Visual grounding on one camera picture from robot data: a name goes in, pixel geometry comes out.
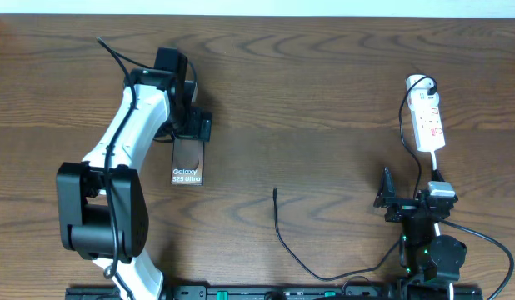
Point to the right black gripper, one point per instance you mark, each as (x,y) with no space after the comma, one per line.
(387,197)

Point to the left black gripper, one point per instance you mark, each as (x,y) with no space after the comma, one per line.
(196,128)

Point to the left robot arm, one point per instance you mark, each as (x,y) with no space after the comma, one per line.
(103,215)

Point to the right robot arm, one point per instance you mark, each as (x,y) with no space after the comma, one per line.
(432,260)

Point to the white power strip socket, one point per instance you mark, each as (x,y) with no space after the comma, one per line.
(423,100)

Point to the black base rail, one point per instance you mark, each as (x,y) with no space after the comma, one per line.
(363,291)

